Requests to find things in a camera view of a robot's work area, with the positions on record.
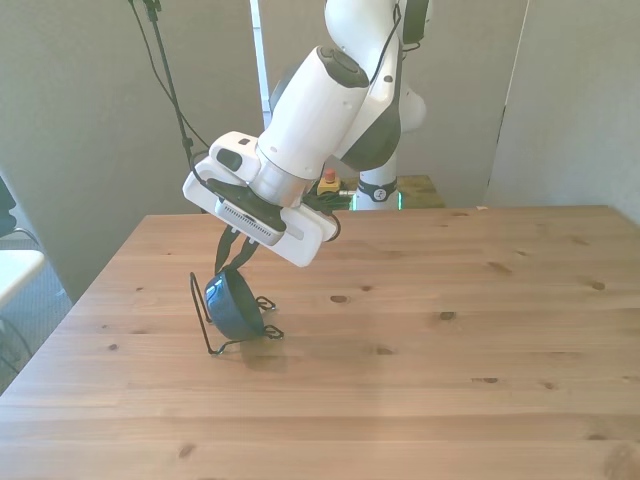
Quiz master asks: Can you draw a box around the red emergency stop button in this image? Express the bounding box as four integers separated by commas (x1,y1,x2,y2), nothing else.
318,168,342,197

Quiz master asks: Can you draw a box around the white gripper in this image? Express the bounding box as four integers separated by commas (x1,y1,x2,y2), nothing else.
182,157,338,274

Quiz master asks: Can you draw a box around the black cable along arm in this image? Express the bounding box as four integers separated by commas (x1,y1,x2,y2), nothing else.
188,0,404,242

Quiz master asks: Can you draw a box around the blue bowl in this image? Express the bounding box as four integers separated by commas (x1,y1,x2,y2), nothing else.
203,266,267,343

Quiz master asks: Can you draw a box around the black wire bowl stand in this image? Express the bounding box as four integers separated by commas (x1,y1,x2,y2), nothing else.
189,271,286,357

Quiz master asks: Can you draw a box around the black camera stand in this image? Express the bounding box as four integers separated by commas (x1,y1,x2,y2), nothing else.
142,0,197,169

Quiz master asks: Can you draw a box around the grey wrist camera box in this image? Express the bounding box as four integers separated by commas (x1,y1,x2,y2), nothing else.
206,178,288,248

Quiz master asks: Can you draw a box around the black chair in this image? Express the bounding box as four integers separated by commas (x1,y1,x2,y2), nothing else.
0,174,18,237

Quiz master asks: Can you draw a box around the black camera cable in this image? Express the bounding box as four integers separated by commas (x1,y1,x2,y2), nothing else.
127,0,212,216

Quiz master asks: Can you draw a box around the white side table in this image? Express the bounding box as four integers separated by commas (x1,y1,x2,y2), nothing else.
0,248,47,312

